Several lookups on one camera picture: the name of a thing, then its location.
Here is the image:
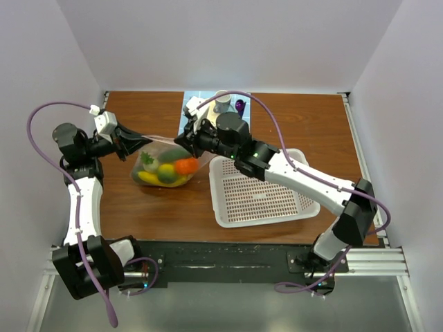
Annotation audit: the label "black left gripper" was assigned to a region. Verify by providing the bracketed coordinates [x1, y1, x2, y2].
[83, 120, 152, 162]

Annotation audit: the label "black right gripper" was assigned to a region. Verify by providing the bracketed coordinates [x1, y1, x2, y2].
[175, 114, 238, 160]

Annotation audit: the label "green fake cucumber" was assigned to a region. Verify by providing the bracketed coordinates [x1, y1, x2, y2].
[158, 147, 192, 164]

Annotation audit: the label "orange fake fruit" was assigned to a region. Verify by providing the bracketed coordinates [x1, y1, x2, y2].
[174, 158, 199, 176]

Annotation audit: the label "clear polka dot zip bag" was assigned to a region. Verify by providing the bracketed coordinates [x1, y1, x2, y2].
[131, 136, 215, 188]

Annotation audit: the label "white fake radish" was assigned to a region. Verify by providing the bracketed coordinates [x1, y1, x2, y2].
[140, 152, 160, 174]

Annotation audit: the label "yellow fake banana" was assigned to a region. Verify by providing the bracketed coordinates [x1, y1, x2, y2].
[137, 171, 195, 188]

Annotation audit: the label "yellow fake lemon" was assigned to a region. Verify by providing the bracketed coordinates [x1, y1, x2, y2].
[156, 163, 179, 184]

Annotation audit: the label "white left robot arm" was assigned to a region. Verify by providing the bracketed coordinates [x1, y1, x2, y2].
[52, 123, 151, 299]

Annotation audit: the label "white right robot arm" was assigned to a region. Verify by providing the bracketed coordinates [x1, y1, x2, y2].
[174, 111, 377, 272]

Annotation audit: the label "light blue checked placemat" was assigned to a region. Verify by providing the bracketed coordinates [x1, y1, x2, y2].
[178, 91, 251, 134]

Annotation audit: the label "grey ceramic mug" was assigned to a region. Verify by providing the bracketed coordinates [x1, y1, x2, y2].
[213, 90, 231, 114]

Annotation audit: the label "purple metal spoon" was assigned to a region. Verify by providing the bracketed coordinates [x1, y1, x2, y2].
[235, 99, 246, 118]

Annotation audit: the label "white perforated plastic basket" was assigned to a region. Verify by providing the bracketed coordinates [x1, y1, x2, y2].
[209, 156, 320, 228]

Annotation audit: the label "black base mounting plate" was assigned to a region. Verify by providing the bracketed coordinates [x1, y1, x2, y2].
[118, 241, 333, 291]

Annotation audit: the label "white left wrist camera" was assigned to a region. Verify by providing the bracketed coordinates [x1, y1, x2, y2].
[94, 111, 118, 140]

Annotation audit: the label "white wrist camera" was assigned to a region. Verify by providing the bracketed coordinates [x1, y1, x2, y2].
[184, 96, 210, 133]
[94, 111, 118, 140]

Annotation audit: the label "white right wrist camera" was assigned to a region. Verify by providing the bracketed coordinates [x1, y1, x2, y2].
[184, 96, 210, 133]

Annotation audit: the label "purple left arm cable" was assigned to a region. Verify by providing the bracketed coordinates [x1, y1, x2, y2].
[26, 101, 120, 329]

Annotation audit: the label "aluminium frame rail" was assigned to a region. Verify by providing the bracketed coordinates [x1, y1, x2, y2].
[26, 91, 425, 332]

